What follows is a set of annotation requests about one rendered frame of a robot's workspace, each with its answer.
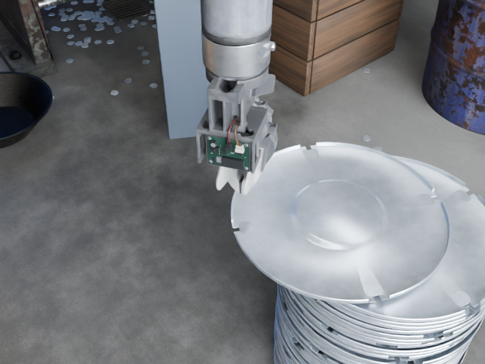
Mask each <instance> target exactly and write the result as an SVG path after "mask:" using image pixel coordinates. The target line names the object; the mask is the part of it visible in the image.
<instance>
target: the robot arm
mask: <svg viewBox="0 0 485 364"><path fill-rule="evenodd" d="M200 3H201V26H202V28H201V41H202V54H203V62H204V66H205V67H206V78H207V80H208V81H209V82H210V85H209V86H208V88H207V91H208V106H209V107H208V108H207V110H206V112H205V114H204V115H203V117H202V119H201V120H200V122H199V124H198V126H197V127H196V145H197V155H198V163H201V161H202V160H203V158H204V155H205V154H206V162H207V164H210V165H217V166H219V171H218V174H217V179H216V188H217V189H218V190H221V188H222V187H223V186H224V185H225V184H226V182H229V184H230V185H231V187H233V189H234V190H235V191H236V192H237V193H239V194H243V195H246V194H247V193H248V191H249V190H250V189H251V188H252V187H253V186H254V185H255V183H256V181H257V180H258V179H259V177H260V175H261V174H262V172H263V169H264V168H265V166H266V164H267V162H268V161H269V160H270V159H271V157H272V156H273V154H274V151H275V149H276V146H277V133H276V127H277V126H278V124H277V123H272V117H271V116H272V113H273V112H274V110H273V109H271V108H270V107H269V106H268V105H267V100H260V99H259V98H258V96H260V95H265V94H269V93H272V92H273V91H274V85H275V79H276V77H275V75H274V74H269V73H268V65H269V63H270V58H271V51H274V50H275V49H276V43H275V42H273V41H270V37H271V25H272V6H273V0H200ZM201 134H202V139H203V147H202V148H200V136H201ZM241 170H243V174H244V176H243V175H242V173H241V172H240V171H241Z"/></svg>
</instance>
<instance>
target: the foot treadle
mask: <svg viewBox="0 0 485 364"><path fill-rule="evenodd" d="M102 7H103V9H105V10H106V11H107V12H108V13H109V14H110V15H111V16H112V17H114V18H115V19H116V20H117V21H118V22H124V21H127V20H131V19H134V18H137V17H141V16H144V15H146V14H150V13H151V9H150V8H149V7H148V6H147V5H145V4H144V3H143V2H142V1H140V0H105V2H103V3H102Z"/></svg>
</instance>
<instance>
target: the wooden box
mask: <svg viewBox="0 0 485 364"><path fill-rule="evenodd" d="M403 2H404V0H273V6H272V25H271V37H270V41H273V42H275V43H276V49H275V50H274V51H271V58H270V63H269V65H268V73H269V74H274V75H275V77H276V79H277V80H279V81H280V82H282V83H283V84H285V85H286V86H288V87H290V88H292V89H293V90H294V91H296V92H298V93H299V94H301V95H303V96H304V97H305V96H307V95H309V94H312V93H314V92H316V91H318V90H319V89H321V88H323V87H325V86H327V85H329V84H331V83H333V82H335V81H336V80H338V79H340V78H342V77H345V76H346V75H348V74H351V73H352V72H354V71H356V70H358V69H360V68H362V67H363V66H366V65H368V64H369V63H371V62H373V61H375V60H377V59H379V58H381V57H383V56H384V55H386V54H388V53H390V52H391V51H393V50H394V48H395V44H396V37H397V33H398V26H399V22H400V16H401V12H402V8H403Z"/></svg>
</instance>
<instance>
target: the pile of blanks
mask: <svg viewBox="0 0 485 364"><path fill-rule="evenodd" d="M465 307H466V308H468V309H469V311H467V312H465V313H462V314H460V315H458V316H454V317H452V318H447V319H443V320H439V321H430V322H418V323H415V322H400V321H390V320H386V319H382V318H377V317H374V316H369V315H367V314H364V313H360V312H359V311H355V310H353V309H351V308H349V307H347V306H344V305H343V304H341V303H334V302H329V301H324V300H318V299H315V298H310V297H307V296H305V295H301V294H299V293H297V292H294V291H292V290H290V289H287V288H285V287H284V286H282V285H280V284H278V283H277V297H276V313H275V323H274V364H461V363H462V362H463V359H464V357H465V356H466V353H467V350H468V346H469V344H470V343H471V340H472V339H473V337H474V335H475V334H476V332H477V331H478V330H479V327H480V325H481V323H482V321H483V320H484V316H485V301H484V302H482V303H481V304H479V305H478V306H476V307H475V308H473V307H472V306H471V305H470V304H469V303H468V304H466V305H465Z"/></svg>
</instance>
